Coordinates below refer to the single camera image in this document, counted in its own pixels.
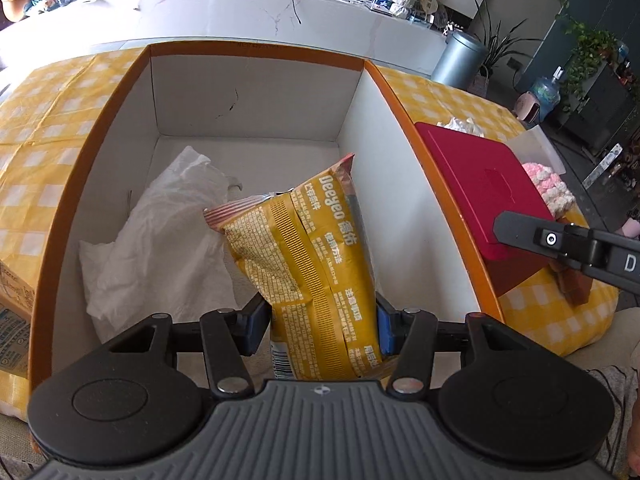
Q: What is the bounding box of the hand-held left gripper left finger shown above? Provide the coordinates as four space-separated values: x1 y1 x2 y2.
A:
100 292 273 397

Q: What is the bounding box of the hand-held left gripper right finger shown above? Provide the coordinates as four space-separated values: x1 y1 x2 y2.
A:
375 292 551 396

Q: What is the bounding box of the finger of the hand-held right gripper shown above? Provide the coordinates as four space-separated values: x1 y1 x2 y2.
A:
492 211 568 261

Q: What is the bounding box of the yellow printed packet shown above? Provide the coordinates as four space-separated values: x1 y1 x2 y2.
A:
202 154 386 381

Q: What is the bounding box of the white paper towel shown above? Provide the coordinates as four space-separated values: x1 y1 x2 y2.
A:
78 146 246 343

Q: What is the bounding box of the orange cardboard box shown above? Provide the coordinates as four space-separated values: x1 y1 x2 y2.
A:
27 42 506 411

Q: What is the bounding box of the pink white knitted toy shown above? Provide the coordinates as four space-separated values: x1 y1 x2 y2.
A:
520 160 578 220

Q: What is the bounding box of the red lidded box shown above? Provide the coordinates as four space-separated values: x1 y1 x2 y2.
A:
414 121 558 297

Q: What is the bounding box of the beige sofa cushion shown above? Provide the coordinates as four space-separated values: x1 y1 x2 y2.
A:
565 305 640 376

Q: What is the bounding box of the pink space heater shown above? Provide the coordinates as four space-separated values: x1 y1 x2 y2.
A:
514 91 543 125

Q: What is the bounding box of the clear plastic wrapper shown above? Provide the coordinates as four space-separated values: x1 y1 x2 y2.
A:
436 116 486 137

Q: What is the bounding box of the person's striped clothing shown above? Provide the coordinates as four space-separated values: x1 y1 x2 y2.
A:
582 364 640 480

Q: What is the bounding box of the blue water jug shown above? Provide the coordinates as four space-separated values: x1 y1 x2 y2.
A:
529 66 562 111

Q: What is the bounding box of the dark cabinet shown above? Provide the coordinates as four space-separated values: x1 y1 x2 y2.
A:
575 57 640 161

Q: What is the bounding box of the woven basket planter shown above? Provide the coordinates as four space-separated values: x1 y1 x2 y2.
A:
469 64 495 97

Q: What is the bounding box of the silver trash can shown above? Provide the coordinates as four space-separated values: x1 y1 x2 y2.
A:
431 30 489 93

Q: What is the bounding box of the trailing ivy plant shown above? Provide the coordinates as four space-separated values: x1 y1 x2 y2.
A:
562 17 623 113

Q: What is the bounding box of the long-leaf potted plant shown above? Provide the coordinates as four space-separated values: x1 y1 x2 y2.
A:
470 0 531 68

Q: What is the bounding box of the printed cardboard carton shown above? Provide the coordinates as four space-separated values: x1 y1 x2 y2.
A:
0 255 37 381

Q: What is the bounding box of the yellow checked tablecloth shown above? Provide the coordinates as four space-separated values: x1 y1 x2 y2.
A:
0 46 621 416

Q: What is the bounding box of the white marble television console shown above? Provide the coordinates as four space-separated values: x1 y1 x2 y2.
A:
0 0 448 73

